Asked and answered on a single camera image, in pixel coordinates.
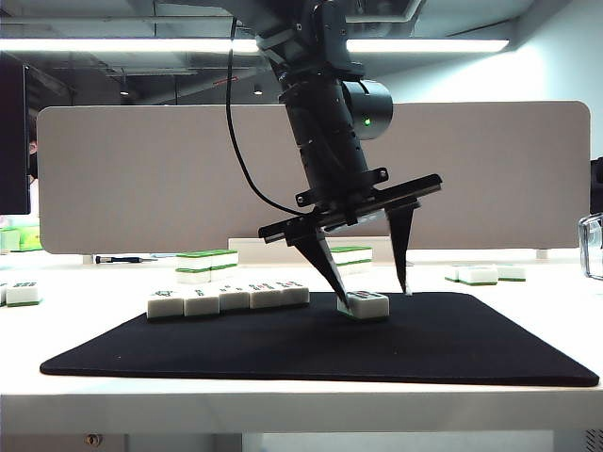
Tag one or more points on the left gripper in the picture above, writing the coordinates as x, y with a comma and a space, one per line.
358, 207

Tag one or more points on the red green bamboo mahjong tile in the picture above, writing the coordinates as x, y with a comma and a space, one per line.
296, 294
369, 306
266, 298

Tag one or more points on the four-bamboo mahjong tile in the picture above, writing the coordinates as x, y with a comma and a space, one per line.
234, 300

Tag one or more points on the two-bamboo mahjong tile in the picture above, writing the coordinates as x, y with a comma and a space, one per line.
201, 303

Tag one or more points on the bird print mahjong tile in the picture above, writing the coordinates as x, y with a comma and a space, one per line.
165, 306

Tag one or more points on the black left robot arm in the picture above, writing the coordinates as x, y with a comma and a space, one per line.
325, 141

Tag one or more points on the black fabric mouse mat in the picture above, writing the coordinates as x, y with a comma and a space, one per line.
400, 348

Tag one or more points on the white divider foot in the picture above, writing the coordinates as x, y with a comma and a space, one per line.
542, 254
88, 259

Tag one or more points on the light blue paper sheet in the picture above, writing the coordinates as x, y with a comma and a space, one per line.
165, 255

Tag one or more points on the clear plastic container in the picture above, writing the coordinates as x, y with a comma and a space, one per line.
583, 249

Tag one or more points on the beige desk divider panel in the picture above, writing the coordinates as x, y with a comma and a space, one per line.
141, 188

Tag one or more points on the black blue screwdriver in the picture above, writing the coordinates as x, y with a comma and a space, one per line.
118, 259

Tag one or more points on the long ceiling light strip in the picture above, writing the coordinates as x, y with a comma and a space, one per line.
141, 45

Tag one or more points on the grey vented box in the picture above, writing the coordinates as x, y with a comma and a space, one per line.
594, 441

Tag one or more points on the round metal lock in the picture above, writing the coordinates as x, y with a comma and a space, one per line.
93, 440

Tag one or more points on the green yellow package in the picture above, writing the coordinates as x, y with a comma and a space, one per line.
30, 240

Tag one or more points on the person with glasses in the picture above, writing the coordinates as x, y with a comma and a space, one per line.
33, 148

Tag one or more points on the white green carton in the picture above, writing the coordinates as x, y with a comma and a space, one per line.
9, 242

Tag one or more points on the black monitor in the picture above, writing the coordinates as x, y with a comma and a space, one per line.
14, 141

